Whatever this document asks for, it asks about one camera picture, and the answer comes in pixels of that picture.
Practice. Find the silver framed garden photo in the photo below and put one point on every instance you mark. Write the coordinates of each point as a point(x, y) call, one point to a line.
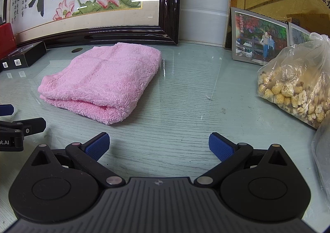
point(255, 37)

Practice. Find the black cardboard box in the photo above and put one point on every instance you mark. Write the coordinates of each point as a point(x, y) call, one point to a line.
point(33, 56)
point(3, 60)

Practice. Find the pink fluffy towel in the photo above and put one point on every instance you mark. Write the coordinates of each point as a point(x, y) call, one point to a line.
point(103, 80)

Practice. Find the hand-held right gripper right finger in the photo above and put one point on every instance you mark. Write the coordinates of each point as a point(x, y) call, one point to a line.
point(221, 148)

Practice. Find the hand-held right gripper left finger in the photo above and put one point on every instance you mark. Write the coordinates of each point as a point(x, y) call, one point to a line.
point(97, 146)

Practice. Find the red box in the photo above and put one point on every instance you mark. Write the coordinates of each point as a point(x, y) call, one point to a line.
point(6, 39)

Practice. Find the clear plastic bag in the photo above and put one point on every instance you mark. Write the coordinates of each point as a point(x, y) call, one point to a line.
point(323, 158)

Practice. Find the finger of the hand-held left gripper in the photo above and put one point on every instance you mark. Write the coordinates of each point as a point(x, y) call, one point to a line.
point(6, 110)
point(33, 124)

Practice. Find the plastic bag of dried food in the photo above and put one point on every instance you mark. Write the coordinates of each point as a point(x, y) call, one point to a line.
point(296, 83)

